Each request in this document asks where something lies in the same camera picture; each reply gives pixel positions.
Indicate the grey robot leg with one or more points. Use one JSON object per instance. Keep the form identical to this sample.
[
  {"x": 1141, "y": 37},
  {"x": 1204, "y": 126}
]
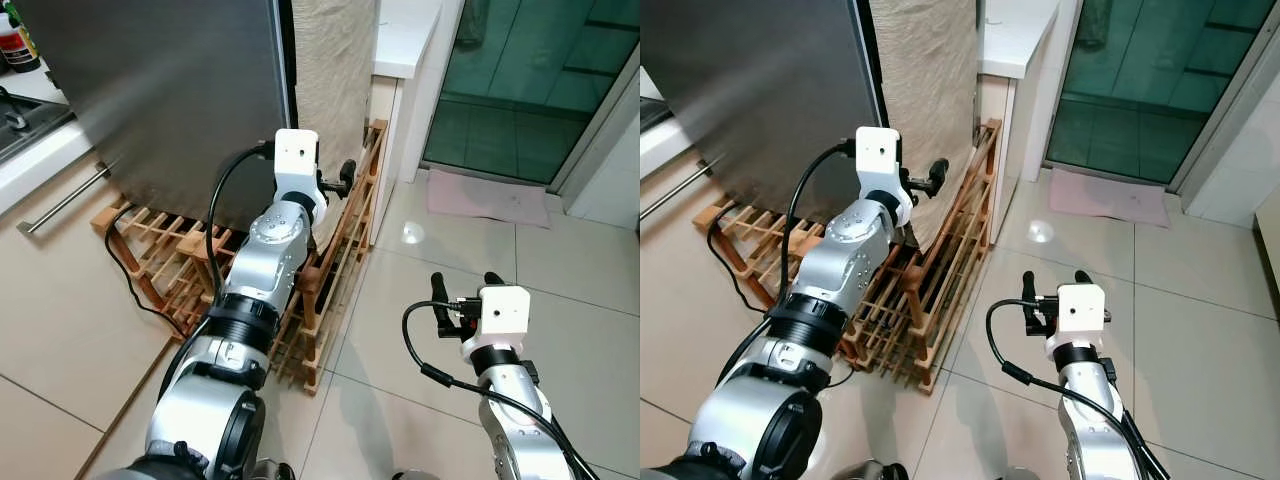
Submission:
[
  {"x": 1020, "y": 474},
  {"x": 272, "y": 470},
  {"x": 868, "y": 471},
  {"x": 415, "y": 475}
]

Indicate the pink floor mat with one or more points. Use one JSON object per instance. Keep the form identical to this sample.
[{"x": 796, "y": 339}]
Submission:
[
  {"x": 1110, "y": 196},
  {"x": 485, "y": 198}
]

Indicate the wooden wine rack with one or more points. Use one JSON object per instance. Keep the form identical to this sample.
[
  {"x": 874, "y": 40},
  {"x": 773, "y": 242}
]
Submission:
[
  {"x": 708, "y": 215},
  {"x": 197, "y": 247}
]

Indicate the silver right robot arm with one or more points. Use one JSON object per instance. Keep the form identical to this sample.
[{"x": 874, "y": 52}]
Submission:
[
  {"x": 515, "y": 420},
  {"x": 1095, "y": 420}
]

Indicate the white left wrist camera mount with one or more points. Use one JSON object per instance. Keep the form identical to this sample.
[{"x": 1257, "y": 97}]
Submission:
[
  {"x": 877, "y": 155},
  {"x": 297, "y": 155}
]

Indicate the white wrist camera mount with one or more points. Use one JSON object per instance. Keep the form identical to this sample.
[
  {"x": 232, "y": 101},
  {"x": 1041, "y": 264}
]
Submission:
[
  {"x": 1082, "y": 310},
  {"x": 505, "y": 312},
  {"x": 297, "y": 155},
  {"x": 877, "y": 155}
]

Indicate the bottle with red label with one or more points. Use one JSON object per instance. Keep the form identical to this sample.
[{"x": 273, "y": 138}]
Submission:
[{"x": 15, "y": 45}]

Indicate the white side counter cabinet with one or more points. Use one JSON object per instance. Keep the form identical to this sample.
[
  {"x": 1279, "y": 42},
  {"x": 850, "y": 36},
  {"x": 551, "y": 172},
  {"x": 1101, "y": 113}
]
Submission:
[
  {"x": 405, "y": 40},
  {"x": 1015, "y": 40}
]

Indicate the small silver fridge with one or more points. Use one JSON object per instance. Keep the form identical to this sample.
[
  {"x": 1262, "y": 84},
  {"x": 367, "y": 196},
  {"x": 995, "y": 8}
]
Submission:
[
  {"x": 150, "y": 90},
  {"x": 750, "y": 90}
]

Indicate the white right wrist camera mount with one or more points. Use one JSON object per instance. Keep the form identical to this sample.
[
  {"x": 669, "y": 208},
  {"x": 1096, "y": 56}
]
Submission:
[
  {"x": 1082, "y": 310},
  {"x": 505, "y": 312}
]

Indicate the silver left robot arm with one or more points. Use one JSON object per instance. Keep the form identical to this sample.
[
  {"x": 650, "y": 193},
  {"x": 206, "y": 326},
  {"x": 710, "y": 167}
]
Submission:
[
  {"x": 265, "y": 260},
  {"x": 850, "y": 260}
]

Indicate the grey sliding door frame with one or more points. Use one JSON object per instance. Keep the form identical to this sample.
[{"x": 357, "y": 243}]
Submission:
[
  {"x": 595, "y": 128},
  {"x": 1220, "y": 118}
]

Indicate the green tinted glass door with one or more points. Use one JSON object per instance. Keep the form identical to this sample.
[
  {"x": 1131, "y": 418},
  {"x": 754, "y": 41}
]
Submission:
[
  {"x": 1140, "y": 90},
  {"x": 520, "y": 90}
]

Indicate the grey right robot leg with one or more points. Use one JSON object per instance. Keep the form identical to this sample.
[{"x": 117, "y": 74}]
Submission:
[
  {"x": 1020, "y": 474},
  {"x": 415, "y": 475}
]

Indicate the grey left robot leg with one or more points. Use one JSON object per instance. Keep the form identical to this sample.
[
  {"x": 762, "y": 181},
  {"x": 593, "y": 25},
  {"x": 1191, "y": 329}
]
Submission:
[
  {"x": 868, "y": 471},
  {"x": 272, "y": 470}
]

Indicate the cream kitchen base cabinet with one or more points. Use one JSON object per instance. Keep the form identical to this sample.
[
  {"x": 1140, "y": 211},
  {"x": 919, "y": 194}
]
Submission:
[
  {"x": 680, "y": 300},
  {"x": 60, "y": 300}
]

